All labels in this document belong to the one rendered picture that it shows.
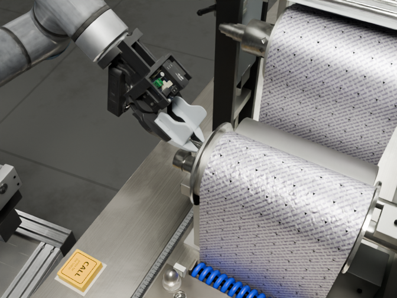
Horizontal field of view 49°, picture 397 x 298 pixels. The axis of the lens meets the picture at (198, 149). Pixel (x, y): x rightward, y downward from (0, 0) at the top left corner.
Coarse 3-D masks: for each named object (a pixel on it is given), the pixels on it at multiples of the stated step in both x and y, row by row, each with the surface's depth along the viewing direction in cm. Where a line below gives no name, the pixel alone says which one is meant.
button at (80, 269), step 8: (72, 256) 97; (80, 256) 97; (88, 256) 97; (64, 264) 96; (72, 264) 96; (80, 264) 96; (88, 264) 96; (96, 264) 96; (64, 272) 95; (72, 272) 95; (80, 272) 95; (88, 272) 95; (96, 272) 96; (64, 280) 95; (72, 280) 93; (80, 280) 93; (88, 280) 94; (80, 288) 92
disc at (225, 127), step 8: (216, 128) 68; (224, 128) 70; (232, 128) 74; (216, 136) 68; (208, 144) 66; (208, 152) 67; (200, 160) 66; (200, 168) 67; (192, 184) 67; (192, 192) 68; (192, 200) 70
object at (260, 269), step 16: (208, 224) 74; (208, 240) 78; (224, 240) 75; (240, 240) 72; (208, 256) 82; (224, 256) 79; (240, 256) 76; (256, 256) 73; (272, 256) 70; (224, 272) 83; (240, 272) 80; (256, 272) 77; (272, 272) 74; (288, 272) 71; (304, 272) 69; (256, 288) 81; (272, 288) 78; (288, 288) 75; (304, 288) 72; (320, 288) 70
